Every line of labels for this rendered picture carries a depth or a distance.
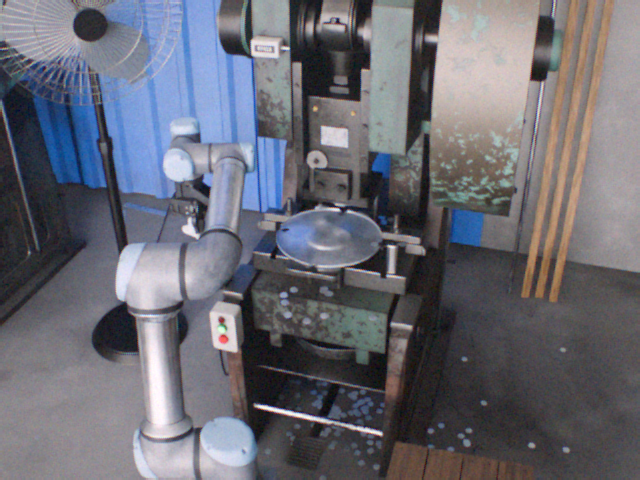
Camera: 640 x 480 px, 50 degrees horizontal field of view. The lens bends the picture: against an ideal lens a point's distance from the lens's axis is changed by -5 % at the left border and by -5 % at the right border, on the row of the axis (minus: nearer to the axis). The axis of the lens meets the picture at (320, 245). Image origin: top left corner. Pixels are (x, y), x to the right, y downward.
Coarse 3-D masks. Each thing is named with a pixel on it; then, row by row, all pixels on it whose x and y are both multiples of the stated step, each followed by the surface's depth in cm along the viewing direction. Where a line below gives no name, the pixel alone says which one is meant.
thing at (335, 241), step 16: (288, 224) 202; (304, 224) 202; (320, 224) 202; (336, 224) 201; (352, 224) 202; (368, 224) 202; (288, 240) 195; (304, 240) 195; (320, 240) 194; (336, 240) 194; (352, 240) 195; (368, 240) 195; (288, 256) 189; (304, 256) 189; (320, 256) 189; (336, 256) 189; (352, 256) 189; (368, 256) 188
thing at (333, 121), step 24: (312, 96) 180; (336, 96) 180; (360, 96) 180; (312, 120) 183; (336, 120) 181; (312, 144) 187; (336, 144) 185; (312, 168) 191; (336, 168) 189; (336, 192) 190; (360, 192) 191
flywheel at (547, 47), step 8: (544, 16) 160; (552, 16) 161; (544, 24) 158; (552, 24) 158; (544, 32) 157; (552, 32) 157; (560, 32) 160; (536, 40) 157; (544, 40) 157; (552, 40) 158; (560, 40) 159; (536, 48) 157; (544, 48) 157; (552, 48) 159; (560, 48) 159; (536, 56) 158; (544, 56) 157; (552, 56) 159; (536, 64) 159; (544, 64) 158; (552, 64) 161; (536, 72) 161; (544, 72) 160; (536, 80) 164
